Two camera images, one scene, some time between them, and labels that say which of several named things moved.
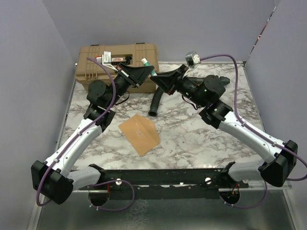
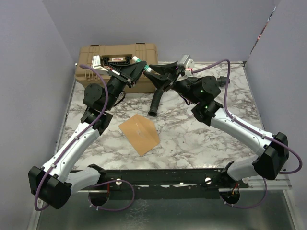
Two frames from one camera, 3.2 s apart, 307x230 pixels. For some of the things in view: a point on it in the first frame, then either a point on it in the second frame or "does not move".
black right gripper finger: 178,72 → 169,68
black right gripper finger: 166,82 does not move
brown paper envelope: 141,133 does not move
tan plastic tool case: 112,55 does not move
